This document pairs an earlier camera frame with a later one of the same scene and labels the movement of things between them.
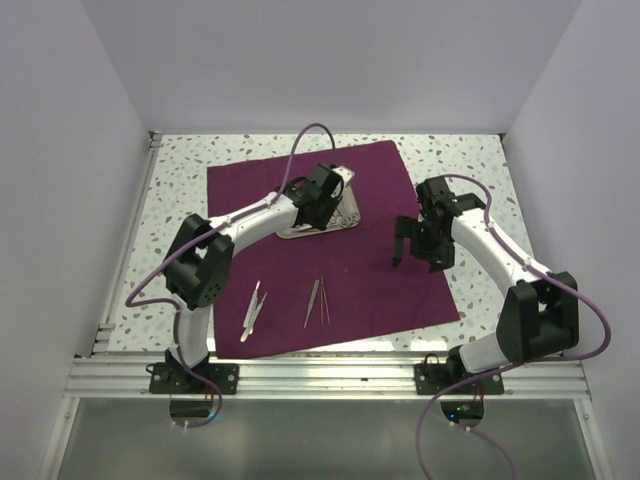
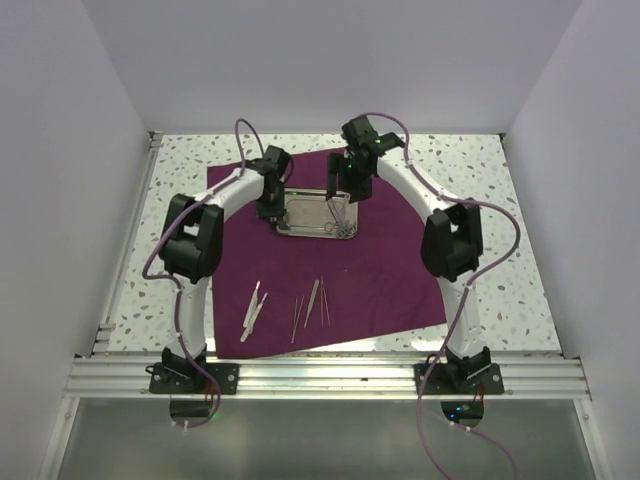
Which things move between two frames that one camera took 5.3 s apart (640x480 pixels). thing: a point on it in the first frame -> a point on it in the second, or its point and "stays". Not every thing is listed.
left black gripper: (320, 222) -> (272, 211)
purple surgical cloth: (290, 292) stays
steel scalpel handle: (249, 329) stays
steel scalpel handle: (251, 306) stays
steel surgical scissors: (351, 220) -> (343, 228)
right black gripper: (440, 258) -> (338, 163)
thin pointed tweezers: (324, 298) stays
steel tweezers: (312, 300) stays
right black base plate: (432, 376) stays
